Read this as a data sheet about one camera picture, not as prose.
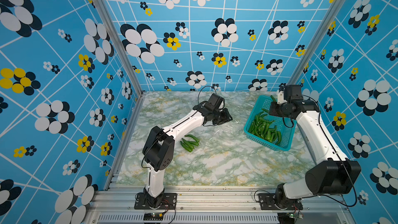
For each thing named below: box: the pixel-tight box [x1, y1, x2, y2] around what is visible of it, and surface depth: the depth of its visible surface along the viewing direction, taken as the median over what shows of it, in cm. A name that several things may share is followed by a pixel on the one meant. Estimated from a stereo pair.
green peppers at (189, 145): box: [179, 134, 200, 153], surface depth 93 cm
